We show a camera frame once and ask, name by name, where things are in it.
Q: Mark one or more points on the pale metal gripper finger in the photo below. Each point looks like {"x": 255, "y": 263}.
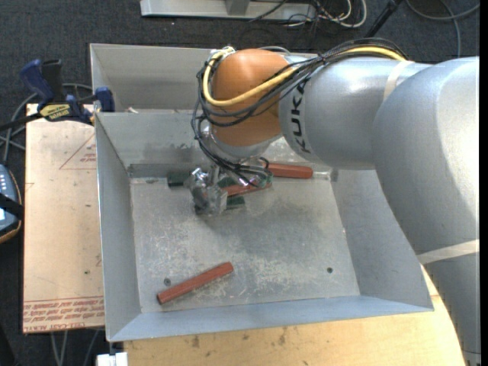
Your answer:
{"x": 198, "y": 177}
{"x": 210, "y": 201}

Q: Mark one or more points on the dark green flat block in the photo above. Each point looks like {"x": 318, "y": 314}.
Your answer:
{"x": 176, "y": 178}
{"x": 236, "y": 202}

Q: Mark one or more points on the red-brown flat block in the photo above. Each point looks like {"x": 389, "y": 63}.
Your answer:
{"x": 239, "y": 190}
{"x": 291, "y": 171}
{"x": 194, "y": 283}

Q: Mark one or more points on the grey metal bin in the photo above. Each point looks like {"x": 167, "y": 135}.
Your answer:
{"x": 267, "y": 250}

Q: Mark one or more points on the brown cardboard board, red print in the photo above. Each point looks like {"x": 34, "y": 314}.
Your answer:
{"x": 61, "y": 223}

